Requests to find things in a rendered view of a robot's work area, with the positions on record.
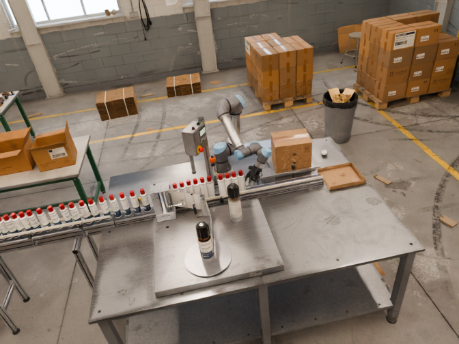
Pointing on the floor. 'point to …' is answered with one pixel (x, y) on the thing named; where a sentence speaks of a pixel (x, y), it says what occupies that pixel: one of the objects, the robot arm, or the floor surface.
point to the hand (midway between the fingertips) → (246, 185)
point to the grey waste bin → (339, 123)
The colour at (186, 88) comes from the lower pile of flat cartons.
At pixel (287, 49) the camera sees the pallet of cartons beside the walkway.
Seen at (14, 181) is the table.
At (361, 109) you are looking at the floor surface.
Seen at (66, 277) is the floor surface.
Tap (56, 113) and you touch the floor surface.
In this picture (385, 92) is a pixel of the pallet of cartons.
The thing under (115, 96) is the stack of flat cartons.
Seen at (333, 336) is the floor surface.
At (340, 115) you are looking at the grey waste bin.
